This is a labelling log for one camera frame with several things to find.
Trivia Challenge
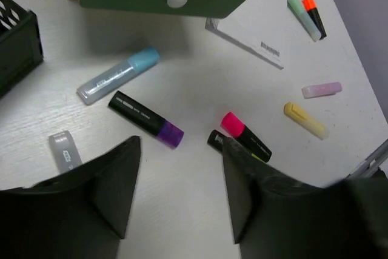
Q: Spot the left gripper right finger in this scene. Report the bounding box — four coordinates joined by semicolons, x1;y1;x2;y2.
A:
222;138;320;244

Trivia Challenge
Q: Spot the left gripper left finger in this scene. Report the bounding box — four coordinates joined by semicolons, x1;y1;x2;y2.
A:
24;136;141;240

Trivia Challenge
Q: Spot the black yellow highlighter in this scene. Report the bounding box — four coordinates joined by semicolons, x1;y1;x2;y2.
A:
207;127;272;163

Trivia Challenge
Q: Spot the black pink highlighter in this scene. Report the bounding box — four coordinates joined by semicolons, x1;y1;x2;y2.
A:
221;112;272;163

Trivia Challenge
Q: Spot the black purple highlighter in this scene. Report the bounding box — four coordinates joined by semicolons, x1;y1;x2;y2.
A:
109;91;184;148

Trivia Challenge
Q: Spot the green pastel highlighter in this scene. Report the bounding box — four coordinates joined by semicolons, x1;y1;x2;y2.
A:
287;0;321;42

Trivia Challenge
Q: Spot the black orange highlighter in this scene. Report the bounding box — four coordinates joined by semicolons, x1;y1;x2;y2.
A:
302;0;327;39

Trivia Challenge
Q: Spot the orange pastel highlighter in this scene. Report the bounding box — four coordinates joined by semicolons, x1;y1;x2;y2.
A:
48;130;82;174

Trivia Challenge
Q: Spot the yellow pastel highlighter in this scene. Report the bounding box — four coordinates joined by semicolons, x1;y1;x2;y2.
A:
284;102;329;140

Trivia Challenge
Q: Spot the blue pastel highlighter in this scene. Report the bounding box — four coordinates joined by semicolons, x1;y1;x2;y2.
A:
76;47;160;106

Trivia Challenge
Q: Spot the lilac pastel highlighter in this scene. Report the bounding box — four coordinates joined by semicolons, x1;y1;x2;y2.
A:
301;82;343;99

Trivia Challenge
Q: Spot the white booklet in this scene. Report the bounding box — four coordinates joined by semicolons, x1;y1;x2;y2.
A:
205;0;287;70

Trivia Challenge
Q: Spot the black file organizer rack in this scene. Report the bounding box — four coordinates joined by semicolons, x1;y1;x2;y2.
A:
1;0;44;97

